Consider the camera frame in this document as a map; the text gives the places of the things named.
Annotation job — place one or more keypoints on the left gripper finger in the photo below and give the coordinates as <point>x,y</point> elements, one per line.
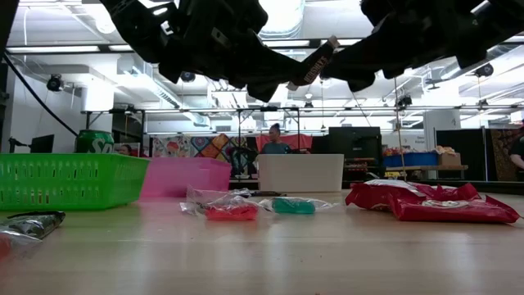
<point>290,67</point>
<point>270,88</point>

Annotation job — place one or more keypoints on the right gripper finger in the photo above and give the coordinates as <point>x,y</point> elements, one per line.
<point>352,63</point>
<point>362,83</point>

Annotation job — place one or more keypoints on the dark Hershey's chocolate bar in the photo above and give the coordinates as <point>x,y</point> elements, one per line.
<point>315,67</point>
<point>268,193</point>
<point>37,223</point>

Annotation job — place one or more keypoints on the red KitKat candy bar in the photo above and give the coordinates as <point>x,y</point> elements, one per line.
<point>464,192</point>
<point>427,190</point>
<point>368,198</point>
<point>450,211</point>

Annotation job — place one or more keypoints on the teal gummy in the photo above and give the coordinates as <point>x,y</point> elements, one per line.
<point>292,206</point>

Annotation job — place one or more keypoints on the red gummy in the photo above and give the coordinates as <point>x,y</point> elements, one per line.
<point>231,213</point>

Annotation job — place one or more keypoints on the orange gummy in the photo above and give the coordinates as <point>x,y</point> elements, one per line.
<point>4,246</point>

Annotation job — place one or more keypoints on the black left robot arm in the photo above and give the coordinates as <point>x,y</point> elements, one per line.
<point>196,28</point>

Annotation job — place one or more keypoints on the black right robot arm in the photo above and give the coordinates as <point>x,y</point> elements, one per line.
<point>471,24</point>

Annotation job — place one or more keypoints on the black ceiling spotlight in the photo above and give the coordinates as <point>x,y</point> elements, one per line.
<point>484,70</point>
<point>188,77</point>
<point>54,83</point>

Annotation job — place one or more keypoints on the person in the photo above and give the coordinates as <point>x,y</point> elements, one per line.
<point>125,150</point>
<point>276,145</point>
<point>518,151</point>

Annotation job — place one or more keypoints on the large black monitor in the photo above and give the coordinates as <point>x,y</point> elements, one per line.
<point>354,143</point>

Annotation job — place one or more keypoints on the red cloth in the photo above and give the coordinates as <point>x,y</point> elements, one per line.
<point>301,142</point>

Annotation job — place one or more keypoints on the thin wooden pole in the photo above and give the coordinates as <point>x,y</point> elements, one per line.
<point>400,139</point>

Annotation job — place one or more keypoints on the colourful patchwork quilt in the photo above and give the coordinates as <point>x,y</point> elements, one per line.
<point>204,145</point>

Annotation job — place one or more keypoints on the white plastic basket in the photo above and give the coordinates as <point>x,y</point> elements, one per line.
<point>301,172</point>

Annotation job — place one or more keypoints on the blue plastic bin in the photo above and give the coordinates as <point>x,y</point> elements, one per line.
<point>413,160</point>

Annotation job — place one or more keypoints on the wooden shelf board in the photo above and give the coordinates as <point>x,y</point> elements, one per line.
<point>430,167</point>

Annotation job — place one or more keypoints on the black partition panel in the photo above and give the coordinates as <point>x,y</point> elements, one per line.
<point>471,147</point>

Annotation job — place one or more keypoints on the cardboard box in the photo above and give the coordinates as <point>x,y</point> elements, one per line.
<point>449,160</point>

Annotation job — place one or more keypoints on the pink translucent plastic basket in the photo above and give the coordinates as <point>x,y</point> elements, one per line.
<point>184,176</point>

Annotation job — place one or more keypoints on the green Sprite soda can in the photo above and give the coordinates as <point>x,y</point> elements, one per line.
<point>94,143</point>

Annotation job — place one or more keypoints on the small black monitor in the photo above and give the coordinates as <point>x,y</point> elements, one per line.
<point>43,144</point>

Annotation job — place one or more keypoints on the green slotted plastic basket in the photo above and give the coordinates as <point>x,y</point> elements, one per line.
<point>82,205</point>

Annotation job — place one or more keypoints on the black metal stand frame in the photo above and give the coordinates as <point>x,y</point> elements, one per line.
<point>268,108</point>

